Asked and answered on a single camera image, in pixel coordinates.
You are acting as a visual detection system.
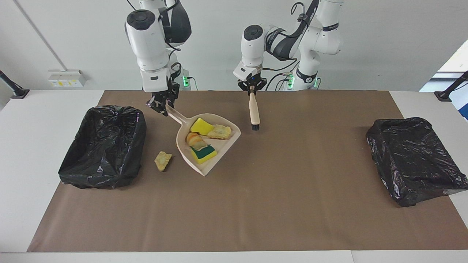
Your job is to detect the beige hand brush black bristles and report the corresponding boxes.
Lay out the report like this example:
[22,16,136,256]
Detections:
[249,91,260,131]

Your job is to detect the pale pink plastic dustpan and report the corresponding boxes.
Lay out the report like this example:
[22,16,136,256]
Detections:
[165,104,242,177]

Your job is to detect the large yellow sponge piece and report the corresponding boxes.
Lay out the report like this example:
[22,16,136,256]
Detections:
[190,118,215,136]

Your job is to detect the orange striped croissant piece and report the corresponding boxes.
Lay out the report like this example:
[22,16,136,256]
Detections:
[186,132,207,151]

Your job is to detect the pale cream bread chunk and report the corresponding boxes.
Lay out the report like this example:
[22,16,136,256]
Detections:
[207,124,232,140]

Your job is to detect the pale yellow sponge chunk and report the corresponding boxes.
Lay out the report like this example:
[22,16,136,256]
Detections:
[154,151,173,172]

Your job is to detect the yellow sponge with green pad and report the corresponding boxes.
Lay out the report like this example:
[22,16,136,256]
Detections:
[190,145,218,164]

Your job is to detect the bin lined with black bag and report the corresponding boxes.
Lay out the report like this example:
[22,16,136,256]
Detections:
[366,117,468,207]
[58,105,147,190]

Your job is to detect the brown paper table mat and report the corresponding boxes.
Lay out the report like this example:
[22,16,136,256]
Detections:
[27,90,468,252]

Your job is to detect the black left base cable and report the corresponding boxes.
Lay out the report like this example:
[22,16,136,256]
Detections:
[265,72,293,91]

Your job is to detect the black left arm wrist cable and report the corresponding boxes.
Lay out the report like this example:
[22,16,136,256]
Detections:
[261,2,311,72]

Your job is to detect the white wall socket box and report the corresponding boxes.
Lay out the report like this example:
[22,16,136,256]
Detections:
[48,69,87,88]

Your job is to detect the white wall cable duct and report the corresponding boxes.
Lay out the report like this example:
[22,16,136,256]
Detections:
[14,0,68,72]

